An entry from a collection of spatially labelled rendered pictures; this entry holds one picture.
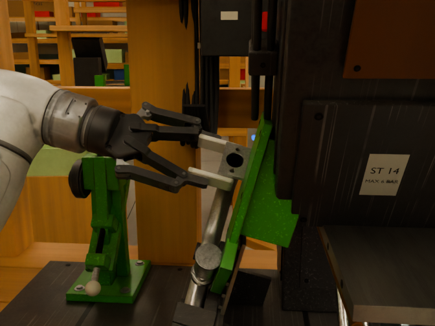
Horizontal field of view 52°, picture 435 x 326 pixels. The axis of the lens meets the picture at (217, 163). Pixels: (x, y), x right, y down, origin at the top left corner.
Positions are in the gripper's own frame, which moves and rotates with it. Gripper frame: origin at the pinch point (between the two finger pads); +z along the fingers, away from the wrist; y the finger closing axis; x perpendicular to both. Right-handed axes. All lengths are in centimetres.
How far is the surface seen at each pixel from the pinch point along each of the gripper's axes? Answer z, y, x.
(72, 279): -22.9, -15.6, 35.9
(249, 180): 4.8, -6.3, -8.8
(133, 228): -55, 82, 276
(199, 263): 1.5, -16.1, -0.2
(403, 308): 20.8, -20.6, -19.1
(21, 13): -528, 634, 694
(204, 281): 3.0, -16.6, 5.8
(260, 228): 8.2, -10.0, -3.3
